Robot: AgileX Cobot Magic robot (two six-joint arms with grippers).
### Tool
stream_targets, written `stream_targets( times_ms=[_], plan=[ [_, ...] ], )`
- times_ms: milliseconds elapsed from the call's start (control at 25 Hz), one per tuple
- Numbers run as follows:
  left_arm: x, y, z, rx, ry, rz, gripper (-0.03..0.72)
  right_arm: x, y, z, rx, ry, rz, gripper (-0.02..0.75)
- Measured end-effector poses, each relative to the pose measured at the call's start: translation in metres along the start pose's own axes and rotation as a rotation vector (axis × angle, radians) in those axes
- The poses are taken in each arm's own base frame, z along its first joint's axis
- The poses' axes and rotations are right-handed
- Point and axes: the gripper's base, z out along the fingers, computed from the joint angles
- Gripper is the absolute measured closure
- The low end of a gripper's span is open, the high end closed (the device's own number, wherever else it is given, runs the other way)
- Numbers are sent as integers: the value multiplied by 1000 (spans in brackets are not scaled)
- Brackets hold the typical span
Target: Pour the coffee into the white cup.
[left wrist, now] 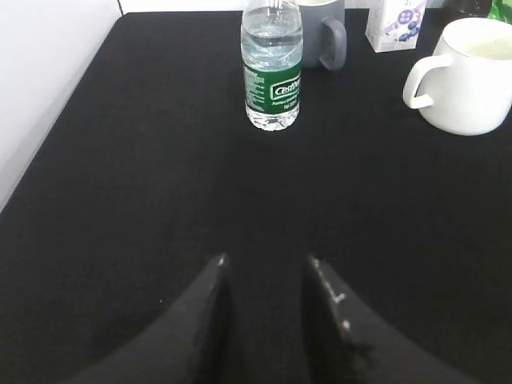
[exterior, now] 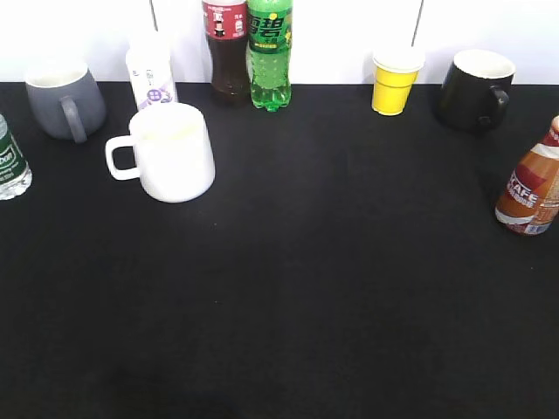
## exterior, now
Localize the white ceramic mug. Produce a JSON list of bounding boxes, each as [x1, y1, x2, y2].
[[105, 102, 216, 203]]

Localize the brown coffee drink bottle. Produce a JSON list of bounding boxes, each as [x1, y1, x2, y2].
[[494, 118, 558, 236]]

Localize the yellow paper cup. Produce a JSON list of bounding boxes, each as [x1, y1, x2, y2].
[[371, 46, 425, 116]]

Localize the green sprite bottle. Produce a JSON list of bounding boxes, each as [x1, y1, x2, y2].
[[247, 0, 293, 112]]

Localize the cola bottle red label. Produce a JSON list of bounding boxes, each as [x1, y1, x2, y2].
[[202, 0, 250, 105]]

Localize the white yogurt drink bottle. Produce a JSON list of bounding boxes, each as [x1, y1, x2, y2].
[[125, 31, 178, 111]]

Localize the black ceramic mug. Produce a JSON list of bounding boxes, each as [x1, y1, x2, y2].
[[435, 49, 516, 133]]

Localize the grey ceramic mug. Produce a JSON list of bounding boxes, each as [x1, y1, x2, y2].
[[24, 58, 107, 144]]

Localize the water bottle green label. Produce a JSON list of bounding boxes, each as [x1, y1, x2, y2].
[[0, 114, 32, 201]]

